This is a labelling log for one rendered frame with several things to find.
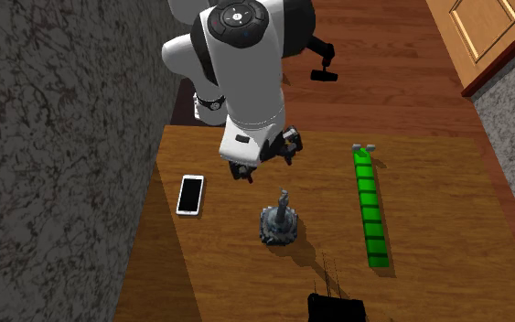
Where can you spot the grey figure on square base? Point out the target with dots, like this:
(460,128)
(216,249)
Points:
(278,225)

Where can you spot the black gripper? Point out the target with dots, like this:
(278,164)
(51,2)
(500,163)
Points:
(271,149)

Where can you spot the dark robot stand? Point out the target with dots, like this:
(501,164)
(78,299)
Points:
(181,107)

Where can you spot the white smartphone with black screen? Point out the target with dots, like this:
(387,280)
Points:
(190,195)

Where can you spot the wooden table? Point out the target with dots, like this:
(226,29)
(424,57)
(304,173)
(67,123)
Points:
(440,214)

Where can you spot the green segmented bar, grey end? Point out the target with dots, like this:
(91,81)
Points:
(371,209)

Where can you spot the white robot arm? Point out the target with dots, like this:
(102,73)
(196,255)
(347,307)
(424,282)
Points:
(243,84)

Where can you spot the black box with thin spikes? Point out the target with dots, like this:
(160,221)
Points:
(335,310)

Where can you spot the light wooden panelled door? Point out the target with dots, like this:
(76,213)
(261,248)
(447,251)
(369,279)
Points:
(480,31)

